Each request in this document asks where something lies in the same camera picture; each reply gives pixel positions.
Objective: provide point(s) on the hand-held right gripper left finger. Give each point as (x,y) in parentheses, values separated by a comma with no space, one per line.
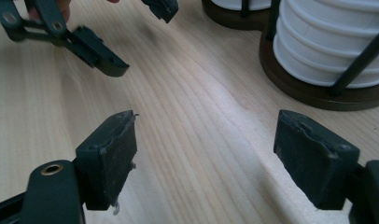
(113,155)

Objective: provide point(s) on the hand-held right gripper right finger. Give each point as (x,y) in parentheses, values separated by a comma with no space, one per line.
(315,161)

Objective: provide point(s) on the stack of white paper cups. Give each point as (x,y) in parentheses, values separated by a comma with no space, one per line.
(318,46)

